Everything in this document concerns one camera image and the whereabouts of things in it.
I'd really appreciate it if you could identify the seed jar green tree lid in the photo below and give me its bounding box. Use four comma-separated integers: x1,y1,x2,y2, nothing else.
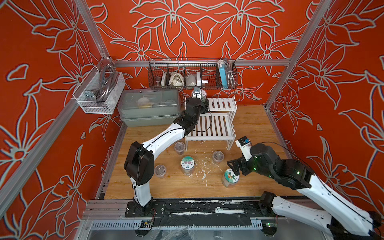
201,90,207,101

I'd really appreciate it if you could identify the black wire wall basket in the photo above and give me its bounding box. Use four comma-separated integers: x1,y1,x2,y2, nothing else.
148,58,238,90

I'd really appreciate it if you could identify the small clear cup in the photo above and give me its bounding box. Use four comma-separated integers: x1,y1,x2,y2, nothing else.
174,142,186,155
155,165,167,179
213,151,225,164

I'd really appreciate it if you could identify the light blue box in basket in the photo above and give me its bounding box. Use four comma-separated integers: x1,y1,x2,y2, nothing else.
218,60,228,90

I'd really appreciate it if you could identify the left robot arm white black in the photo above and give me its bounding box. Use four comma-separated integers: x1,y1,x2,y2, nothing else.
124,98,210,209

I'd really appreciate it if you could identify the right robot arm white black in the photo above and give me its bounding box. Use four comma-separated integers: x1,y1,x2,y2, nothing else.
227,137,382,240

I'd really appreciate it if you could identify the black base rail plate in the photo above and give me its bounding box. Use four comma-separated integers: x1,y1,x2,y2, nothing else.
125,197,272,218

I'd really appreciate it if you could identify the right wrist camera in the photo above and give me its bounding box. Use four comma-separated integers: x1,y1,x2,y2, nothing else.
235,136,252,161

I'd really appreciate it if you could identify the small clear cup back left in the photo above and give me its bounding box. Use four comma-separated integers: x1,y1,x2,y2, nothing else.
174,142,186,155

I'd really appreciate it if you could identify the white slatted two-tier shelf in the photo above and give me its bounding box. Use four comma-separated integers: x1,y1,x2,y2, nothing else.
185,97,238,151

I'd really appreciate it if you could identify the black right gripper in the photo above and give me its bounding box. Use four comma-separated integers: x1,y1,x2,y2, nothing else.
224,152,275,181

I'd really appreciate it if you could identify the small clear cup front left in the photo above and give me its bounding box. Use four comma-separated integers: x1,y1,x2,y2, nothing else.
155,165,167,179

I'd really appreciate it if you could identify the seed jar pink flower lid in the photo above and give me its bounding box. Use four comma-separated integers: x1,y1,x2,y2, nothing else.
181,156,196,176

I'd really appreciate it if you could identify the seed jar radish lid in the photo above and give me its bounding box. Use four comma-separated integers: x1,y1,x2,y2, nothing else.
222,169,240,188

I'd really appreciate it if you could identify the clear plastic wall basket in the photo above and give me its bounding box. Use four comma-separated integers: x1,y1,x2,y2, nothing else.
73,67,126,115

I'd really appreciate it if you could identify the small clear cup back right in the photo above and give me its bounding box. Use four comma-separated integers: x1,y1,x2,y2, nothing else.
213,151,225,164

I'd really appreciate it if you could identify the green plastic storage box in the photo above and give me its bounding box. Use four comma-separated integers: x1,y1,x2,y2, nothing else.
118,89,181,128

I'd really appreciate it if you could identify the white cloth bundle in basket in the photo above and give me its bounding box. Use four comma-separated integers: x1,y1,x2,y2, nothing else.
169,72,185,88

